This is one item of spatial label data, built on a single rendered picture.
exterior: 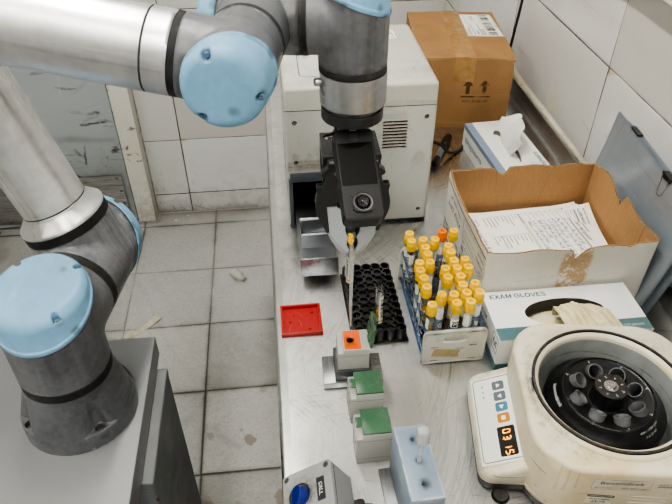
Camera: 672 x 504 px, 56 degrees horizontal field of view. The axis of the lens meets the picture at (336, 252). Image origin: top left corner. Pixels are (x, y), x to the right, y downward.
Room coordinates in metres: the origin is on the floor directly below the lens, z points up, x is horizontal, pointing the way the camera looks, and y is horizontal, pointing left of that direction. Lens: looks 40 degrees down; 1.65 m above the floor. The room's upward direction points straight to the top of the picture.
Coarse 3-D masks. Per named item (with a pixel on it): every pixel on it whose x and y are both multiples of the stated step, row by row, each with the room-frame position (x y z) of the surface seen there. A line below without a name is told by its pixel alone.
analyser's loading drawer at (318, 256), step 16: (304, 208) 1.02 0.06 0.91; (304, 224) 0.94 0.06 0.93; (320, 224) 0.95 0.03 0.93; (304, 240) 0.90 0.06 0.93; (320, 240) 0.90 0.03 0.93; (304, 256) 0.87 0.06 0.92; (320, 256) 0.85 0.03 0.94; (336, 256) 0.85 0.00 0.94; (304, 272) 0.84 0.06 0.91; (320, 272) 0.85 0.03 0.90; (336, 272) 0.85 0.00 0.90
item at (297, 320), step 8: (296, 304) 0.78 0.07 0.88; (304, 304) 0.78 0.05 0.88; (312, 304) 0.78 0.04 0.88; (280, 312) 0.77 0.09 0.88; (288, 312) 0.77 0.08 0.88; (296, 312) 0.77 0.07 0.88; (304, 312) 0.77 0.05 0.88; (312, 312) 0.77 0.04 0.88; (320, 312) 0.77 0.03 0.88; (288, 320) 0.75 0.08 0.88; (296, 320) 0.75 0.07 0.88; (304, 320) 0.75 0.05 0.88; (312, 320) 0.75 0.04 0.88; (320, 320) 0.75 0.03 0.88; (288, 328) 0.73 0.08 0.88; (296, 328) 0.73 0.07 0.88; (304, 328) 0.73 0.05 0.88; (312, 328) 0.73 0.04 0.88; (320, 328) 0.73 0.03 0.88; (288, 336) 0.72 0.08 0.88; (296, 336) 0.72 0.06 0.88
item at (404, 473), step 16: (400, 432) 0.46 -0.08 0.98; (400, 448) 0.44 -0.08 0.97; (416, 448) 0.44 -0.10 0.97; (400, 464) 0.43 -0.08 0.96; (416, 464) 0.42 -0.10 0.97; (432, 464) 0.42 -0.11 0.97; (384, 480) 0.45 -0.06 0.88; (400, 480) 0.42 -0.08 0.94; (416, 480) 0.40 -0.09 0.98; (432, 480) 0.40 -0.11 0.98; (384, 496) 0.43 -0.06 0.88; (400, 496) 0.41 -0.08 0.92; (416, 496) 0.38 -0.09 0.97; (432, 496) 0.38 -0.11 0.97
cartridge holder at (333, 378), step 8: (328, 360) 0.65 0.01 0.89; (336, 360) 0.64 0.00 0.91; (376, 360) 0.65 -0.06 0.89; (328, 368) 0.64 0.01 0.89; (336, 368) 0.62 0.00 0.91; (360, 368) 0.62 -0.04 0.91; (368, 368) 0.62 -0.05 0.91; (376, 368) 0.64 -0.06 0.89; (328, 376) 0.62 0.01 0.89; (336, 376) 0.61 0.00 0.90; (344, 376) 0.61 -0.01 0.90; (352, 376) 0.62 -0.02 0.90; (328, 384) 0.61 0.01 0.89; (336, 384) 0.61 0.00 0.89; (344, 384) 0.61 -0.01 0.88
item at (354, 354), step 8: (336, 336) 0.65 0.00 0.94; (344, 336) 0.65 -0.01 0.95; (352, 336) 0.65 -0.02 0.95; (360, 336) 0.65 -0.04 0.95; (336, 344) 0.65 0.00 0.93; (344, 344) 0.63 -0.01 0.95; (352, 344) 0.63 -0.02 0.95; (360, 344) 0.63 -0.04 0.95; (368, 344) 0.63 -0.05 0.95; (336, 352) 0.65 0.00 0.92; (344, 352) 0.62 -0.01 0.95; (352, 352) 0.62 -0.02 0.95; (360, 352) 0.62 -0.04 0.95; (368, 352) 0.62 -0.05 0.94; (344, 360) 0.62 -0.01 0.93; (352, 360) 0.62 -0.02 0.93; (360, 360) 0.62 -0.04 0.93; (368, 360) 0.62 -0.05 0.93; (344, 368) 0.62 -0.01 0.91; (352, 368) 0.62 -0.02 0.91
